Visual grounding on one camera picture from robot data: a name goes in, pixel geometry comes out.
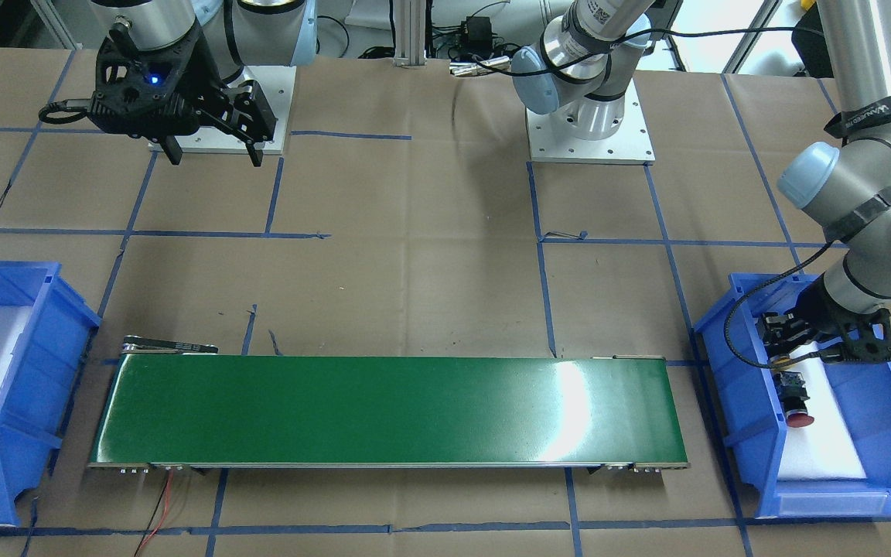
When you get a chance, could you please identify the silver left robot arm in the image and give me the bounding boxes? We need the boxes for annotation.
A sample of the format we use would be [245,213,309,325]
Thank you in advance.
[509,1,891,369]

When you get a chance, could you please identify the red black conveyor wires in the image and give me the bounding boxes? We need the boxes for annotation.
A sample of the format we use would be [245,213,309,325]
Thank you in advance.
[135,469,180,557]

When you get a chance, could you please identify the blue storage bin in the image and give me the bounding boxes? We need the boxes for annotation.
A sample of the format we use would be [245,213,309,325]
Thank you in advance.
[0,261,101,526]
[695,274,891,518]

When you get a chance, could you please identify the green conveyor belt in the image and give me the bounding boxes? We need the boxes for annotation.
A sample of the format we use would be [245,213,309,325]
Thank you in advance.
[89,351,689,471]

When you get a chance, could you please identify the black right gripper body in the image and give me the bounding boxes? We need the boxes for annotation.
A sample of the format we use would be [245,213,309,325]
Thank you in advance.
[86,17,277,146]

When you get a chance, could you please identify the yellow push button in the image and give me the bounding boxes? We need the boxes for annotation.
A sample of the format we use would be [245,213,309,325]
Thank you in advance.
[767,354,794,373]

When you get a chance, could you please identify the red push button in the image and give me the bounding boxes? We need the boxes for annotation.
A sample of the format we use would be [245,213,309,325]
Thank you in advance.
[772,371,814,428]

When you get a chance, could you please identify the black power adapter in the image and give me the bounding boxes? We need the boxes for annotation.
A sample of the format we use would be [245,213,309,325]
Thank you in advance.
[460,15,493,50]

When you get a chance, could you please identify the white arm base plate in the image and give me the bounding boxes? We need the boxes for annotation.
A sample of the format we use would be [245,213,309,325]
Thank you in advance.
[148,65,296,153]
[524,82,657,165]

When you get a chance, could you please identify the aluminium frame post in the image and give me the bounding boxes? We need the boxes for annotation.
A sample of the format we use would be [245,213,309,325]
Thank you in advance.
[390,1,430,67]

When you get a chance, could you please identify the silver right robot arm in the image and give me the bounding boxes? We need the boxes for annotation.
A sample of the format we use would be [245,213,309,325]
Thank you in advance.
[86,1,317,166]

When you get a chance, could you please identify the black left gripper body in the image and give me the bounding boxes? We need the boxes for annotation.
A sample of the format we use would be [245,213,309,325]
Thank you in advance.
[757,277,891,364]

